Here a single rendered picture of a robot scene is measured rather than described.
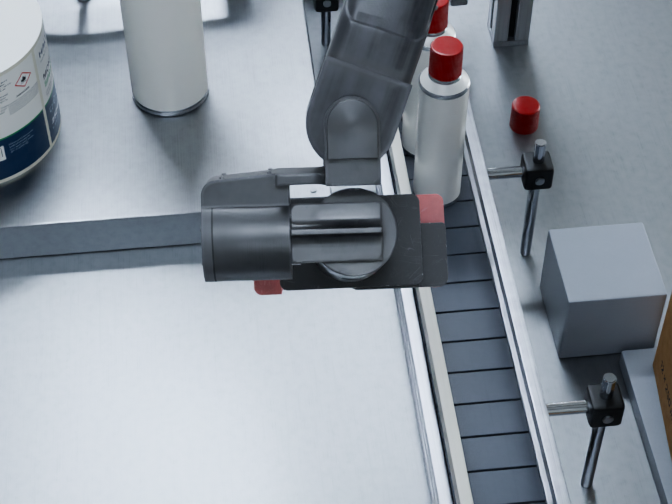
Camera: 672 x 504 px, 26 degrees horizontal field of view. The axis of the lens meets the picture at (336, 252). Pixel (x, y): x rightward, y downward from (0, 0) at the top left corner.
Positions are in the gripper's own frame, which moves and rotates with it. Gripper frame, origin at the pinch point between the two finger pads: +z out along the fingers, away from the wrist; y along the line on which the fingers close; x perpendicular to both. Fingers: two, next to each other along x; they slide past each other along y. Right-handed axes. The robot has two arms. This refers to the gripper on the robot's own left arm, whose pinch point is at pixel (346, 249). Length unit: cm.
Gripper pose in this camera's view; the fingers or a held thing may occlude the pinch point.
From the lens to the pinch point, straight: 112.7
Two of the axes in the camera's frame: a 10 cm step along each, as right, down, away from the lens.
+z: -0.2, 0.6, 10.0
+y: -10.0, 0.5, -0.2
